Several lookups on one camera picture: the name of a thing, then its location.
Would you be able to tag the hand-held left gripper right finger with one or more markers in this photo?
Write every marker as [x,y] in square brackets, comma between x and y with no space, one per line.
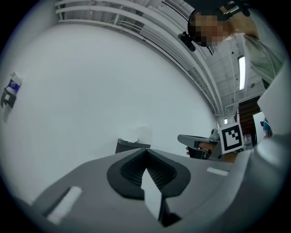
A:
[200,179]

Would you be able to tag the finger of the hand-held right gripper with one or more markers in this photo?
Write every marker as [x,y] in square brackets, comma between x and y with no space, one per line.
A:
[187,139]

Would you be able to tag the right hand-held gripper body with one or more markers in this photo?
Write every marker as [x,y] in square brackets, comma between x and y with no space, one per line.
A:
[231,137]

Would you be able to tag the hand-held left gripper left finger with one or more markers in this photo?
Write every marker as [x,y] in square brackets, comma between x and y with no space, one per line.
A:
[91,179]

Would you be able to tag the white toilet paper roll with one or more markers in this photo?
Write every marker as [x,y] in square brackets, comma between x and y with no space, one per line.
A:
[143,134]

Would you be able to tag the dark grey toilet paper holder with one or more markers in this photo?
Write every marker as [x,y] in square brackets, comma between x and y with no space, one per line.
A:
[123,147]

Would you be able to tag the person's right hand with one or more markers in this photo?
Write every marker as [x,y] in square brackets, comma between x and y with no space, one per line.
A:
[205,146]

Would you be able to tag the clear plastic bottle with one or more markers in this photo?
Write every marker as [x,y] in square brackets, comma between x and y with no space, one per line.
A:
[247,141]

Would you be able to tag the brown wooden door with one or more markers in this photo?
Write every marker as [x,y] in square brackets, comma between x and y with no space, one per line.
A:
[247,113]

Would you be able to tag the long ceiling light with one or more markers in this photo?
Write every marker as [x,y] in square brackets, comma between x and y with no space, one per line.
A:
[242,72]

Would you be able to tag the light green shirt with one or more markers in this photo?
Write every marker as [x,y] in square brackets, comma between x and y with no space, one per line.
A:
[266,59]

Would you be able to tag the person's head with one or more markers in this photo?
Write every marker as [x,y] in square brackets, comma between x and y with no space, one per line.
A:
[241,25]

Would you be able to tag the blue and white tube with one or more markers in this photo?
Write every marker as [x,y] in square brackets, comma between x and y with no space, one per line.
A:
[14,83]

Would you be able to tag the white ceiling pipes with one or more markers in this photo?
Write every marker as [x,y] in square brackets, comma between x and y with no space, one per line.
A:
[141,20]

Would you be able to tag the black head camera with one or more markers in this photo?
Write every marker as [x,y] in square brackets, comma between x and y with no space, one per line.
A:
[187,41]

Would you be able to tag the black wall holder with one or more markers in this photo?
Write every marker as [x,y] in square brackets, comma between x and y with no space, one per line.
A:
[7,101]

